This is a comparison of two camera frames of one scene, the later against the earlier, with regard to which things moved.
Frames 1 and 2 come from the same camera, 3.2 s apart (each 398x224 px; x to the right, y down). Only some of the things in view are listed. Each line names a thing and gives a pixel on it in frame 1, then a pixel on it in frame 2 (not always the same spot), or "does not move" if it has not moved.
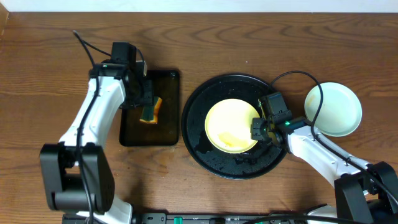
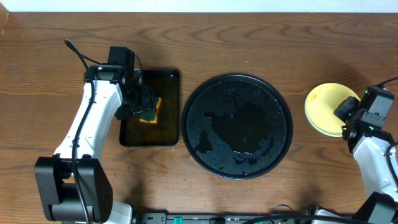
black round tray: [237, 166] does not move
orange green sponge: [150, 113] does not move
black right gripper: [256, 134] -> [352, 103]
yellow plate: [228, 126] -> [321, 104]
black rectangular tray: [165, 132] does not move
